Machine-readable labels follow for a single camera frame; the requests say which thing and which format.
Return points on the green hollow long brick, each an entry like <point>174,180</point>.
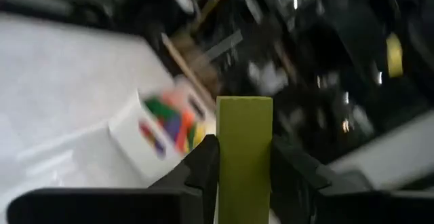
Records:
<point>161,108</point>

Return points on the orange eight-stud toy brick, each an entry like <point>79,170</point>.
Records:
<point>186,129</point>

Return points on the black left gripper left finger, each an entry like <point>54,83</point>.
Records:
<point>203,176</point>

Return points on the purple long flat block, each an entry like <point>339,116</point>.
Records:
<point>160,148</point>
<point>173,127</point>

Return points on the white plastic bin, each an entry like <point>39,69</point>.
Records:
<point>130,142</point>

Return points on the yellow object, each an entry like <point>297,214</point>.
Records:
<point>394,55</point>

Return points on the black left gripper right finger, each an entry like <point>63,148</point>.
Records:
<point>291,183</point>

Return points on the crimson flat block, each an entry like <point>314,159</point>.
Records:
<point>146,130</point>

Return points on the yellow long block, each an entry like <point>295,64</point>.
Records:
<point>199,134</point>

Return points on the olive block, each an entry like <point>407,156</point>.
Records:
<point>244,156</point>

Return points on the white table cover sheet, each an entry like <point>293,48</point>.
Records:
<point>68,81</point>

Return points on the red flat block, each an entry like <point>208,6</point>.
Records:
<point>174,98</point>

